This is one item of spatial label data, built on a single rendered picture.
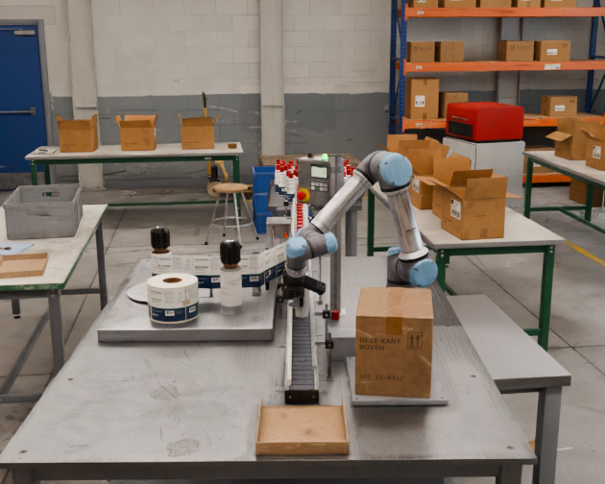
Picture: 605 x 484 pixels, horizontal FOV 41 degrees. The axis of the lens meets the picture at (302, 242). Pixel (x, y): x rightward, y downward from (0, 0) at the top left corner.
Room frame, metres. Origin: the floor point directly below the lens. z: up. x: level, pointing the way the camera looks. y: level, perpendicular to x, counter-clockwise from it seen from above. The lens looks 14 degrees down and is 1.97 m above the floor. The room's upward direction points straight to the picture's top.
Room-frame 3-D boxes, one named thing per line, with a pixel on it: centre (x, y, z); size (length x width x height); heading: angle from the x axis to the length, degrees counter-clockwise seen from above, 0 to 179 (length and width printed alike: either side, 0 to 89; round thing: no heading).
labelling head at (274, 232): (3.61, 0.10, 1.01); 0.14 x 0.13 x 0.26; 0
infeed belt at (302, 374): (3.19, 0.01, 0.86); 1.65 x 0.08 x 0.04; 0
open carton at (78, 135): (8.57, 2.37, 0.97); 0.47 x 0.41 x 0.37; 3
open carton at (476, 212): (4.83, -1.05, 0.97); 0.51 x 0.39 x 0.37; 102
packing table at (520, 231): (5.69, -1.03, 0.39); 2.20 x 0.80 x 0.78; 7
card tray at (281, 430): (2.20, 0.00, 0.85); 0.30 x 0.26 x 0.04; 0
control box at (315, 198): (3.30, -0.08, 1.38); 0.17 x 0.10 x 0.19; 55
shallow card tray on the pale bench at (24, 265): (4.03, 1.45, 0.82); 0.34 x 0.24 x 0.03; 12
